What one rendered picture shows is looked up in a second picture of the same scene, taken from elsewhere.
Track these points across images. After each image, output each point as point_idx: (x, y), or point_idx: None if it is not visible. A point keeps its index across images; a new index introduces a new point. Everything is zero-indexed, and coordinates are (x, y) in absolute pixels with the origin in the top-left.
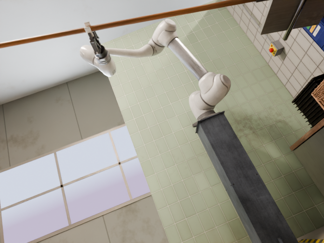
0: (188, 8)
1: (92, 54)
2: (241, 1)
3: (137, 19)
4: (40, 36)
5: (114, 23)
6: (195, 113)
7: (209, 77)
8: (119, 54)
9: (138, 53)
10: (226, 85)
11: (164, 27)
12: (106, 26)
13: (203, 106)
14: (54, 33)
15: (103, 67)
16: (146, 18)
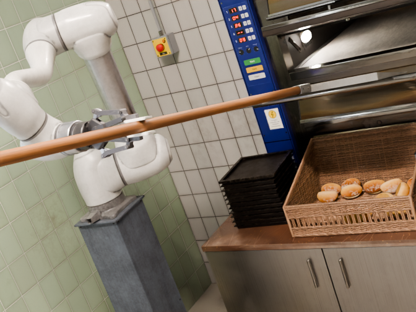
0: (252, 100)
1: (36, 119)
2: (289, 96)
3: (205, 114)
4: (66, 146)
5: (179, 121)
6: (96, 195)
7: (151, 144)
8: (31, 86)
9: (50, 78)
10: (171, 160)
11: (106, 28)
12: (167, 125)
13: (117, 187)
14: (92, 139)
15: (61, 157)
16: (213, 113)
